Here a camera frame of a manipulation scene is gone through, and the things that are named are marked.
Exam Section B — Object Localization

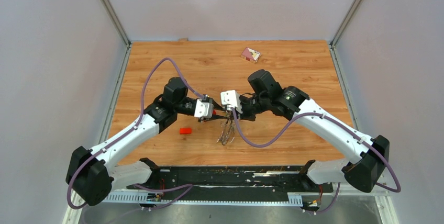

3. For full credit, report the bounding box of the aluminium frame post right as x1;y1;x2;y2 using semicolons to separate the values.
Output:
330;0;363;48

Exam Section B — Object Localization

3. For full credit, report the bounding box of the small red toy brick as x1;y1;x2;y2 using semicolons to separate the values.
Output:
179;127;192;135

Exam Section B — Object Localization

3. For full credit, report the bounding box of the aluminium frame post left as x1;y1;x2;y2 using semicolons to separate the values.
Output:
100;0;131;48

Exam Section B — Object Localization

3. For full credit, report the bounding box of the chain of metal keyrings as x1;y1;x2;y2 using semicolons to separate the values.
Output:
215;111;237;146

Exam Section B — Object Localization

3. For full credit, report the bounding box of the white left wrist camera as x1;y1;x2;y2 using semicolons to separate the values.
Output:
194;98;214;118

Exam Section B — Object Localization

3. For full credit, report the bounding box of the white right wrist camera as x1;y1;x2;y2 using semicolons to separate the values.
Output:
220;90;242;113

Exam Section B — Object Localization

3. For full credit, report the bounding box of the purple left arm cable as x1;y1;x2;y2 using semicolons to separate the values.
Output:
66;58;209;212

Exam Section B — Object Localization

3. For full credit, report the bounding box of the aluminium frame post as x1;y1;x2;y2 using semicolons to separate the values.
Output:
330;0;363;48
100;0;131;48

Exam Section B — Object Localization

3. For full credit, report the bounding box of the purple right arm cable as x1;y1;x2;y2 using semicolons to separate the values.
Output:
230;109;402;215

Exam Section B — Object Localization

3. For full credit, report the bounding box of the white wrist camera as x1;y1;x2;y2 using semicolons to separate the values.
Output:
220;90;242;113
194;98;214;118

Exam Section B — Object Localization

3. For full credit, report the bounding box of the red patterned card box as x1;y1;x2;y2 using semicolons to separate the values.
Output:
241;47;262;63

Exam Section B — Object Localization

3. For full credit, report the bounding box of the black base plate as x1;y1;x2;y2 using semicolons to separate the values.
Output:
143;165;334;203

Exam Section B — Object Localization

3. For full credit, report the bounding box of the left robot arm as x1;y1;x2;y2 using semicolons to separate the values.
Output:
65;77;225;209

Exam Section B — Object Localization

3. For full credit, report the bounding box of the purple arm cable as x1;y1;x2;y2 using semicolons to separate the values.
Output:
66;58;209;212
230;109;402;215

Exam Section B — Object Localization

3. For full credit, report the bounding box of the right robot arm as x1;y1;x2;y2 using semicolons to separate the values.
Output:
236;69;390;193

